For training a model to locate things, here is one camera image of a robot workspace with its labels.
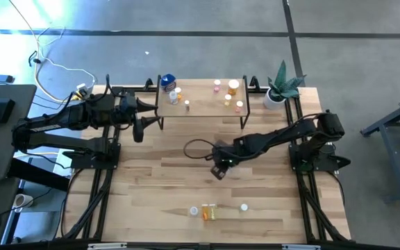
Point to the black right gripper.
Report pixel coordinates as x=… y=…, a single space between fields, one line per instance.
x=226 y=154

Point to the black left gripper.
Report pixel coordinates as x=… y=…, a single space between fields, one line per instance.
x=138 y=130

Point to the blue plastic medicine bottle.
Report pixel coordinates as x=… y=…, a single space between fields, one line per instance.
x=168 y=85

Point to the pale green pill bottle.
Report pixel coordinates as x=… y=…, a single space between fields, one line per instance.
x=212 y=212

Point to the translucent white plastic bottle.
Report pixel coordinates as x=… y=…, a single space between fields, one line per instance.
x=193 y=210

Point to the pink pill bottle white cap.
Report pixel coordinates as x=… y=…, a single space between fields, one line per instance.
x=217 y=82
x=239 y=103

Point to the small pale yellow bottle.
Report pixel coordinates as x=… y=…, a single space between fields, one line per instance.
x=227 y=97

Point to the wide orange bottle white cap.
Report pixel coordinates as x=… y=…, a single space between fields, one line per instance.
x=233 y=84

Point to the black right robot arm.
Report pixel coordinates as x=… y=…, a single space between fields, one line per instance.
x=290 y=133

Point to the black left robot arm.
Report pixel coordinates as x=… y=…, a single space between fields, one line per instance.
x=57 y=119

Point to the clear bottle white cap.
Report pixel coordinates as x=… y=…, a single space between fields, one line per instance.
x=173 y=95

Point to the small orange pill bottle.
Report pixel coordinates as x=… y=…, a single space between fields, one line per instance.
x=178 y=90

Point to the slim brown vial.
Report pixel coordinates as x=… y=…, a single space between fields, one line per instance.
x=187 y=103

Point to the orange pill bottle with tablets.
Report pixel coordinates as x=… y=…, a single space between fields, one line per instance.
x=205 y=212

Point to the white yellow power plug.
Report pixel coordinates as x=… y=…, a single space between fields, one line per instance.
x=81 y=88

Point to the white plant pot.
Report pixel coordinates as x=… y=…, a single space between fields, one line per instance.
x=271 y=103

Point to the green snake plant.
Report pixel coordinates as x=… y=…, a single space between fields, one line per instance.
x=281 y=87

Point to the dark grey desk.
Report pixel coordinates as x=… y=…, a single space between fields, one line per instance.
x=24 y=100

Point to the white mug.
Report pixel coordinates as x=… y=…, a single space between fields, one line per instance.
x=24 y=201

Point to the blue-grey steel leg table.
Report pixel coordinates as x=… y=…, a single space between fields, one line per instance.
x=391 y=163

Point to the wooden shelf black metal frame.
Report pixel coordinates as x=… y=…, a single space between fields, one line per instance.
x=203 y=104

